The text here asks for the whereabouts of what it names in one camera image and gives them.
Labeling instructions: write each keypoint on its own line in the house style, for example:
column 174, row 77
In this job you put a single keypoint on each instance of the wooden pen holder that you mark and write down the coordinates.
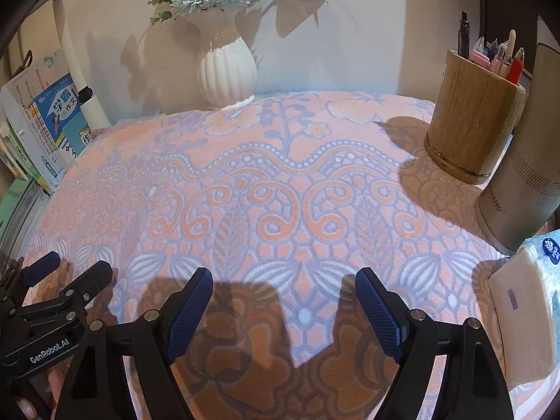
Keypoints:
column 472, row 118

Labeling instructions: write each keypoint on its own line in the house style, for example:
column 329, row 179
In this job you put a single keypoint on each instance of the white lamp pole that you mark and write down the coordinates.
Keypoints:
column 94, row 109

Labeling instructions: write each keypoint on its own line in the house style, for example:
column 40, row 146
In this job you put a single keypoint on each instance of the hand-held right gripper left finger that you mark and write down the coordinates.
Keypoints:
column 190, row 310

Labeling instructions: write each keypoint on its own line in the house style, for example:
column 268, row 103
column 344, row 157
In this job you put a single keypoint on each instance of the white ribbed vase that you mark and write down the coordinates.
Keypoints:
column 225, row 74

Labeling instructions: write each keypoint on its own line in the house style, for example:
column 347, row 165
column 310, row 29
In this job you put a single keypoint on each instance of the silver cylindrical speaker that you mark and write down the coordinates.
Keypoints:
column 520, row 192

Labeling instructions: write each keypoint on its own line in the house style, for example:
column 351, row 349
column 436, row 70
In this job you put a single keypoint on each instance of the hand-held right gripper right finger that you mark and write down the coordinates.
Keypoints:
column 380, row 310

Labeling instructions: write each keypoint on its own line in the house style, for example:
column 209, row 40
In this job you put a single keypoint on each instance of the orange patterned blanket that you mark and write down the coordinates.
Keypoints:
column 284, row 183

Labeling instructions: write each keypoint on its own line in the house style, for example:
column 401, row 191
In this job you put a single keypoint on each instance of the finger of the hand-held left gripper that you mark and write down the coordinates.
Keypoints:
column 41, row 267
column 94, row 278

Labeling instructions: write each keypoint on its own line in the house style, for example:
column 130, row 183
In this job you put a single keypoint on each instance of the stack of flat textbooks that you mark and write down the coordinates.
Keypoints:
column 17, row 214

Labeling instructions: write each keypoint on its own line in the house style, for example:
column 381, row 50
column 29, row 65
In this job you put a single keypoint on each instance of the row of upright books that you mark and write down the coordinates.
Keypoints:
column 52, row 118

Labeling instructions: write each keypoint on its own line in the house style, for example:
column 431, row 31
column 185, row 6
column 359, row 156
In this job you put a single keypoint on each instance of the white blue tissue pack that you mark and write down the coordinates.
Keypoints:
column 525, row 315

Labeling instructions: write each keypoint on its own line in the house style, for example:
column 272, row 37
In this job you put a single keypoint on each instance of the bunch of pens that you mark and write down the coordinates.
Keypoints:
column 516, row 68

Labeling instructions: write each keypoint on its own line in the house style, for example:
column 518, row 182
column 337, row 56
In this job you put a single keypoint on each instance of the person's left hand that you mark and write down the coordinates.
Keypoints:
column 56, row 387

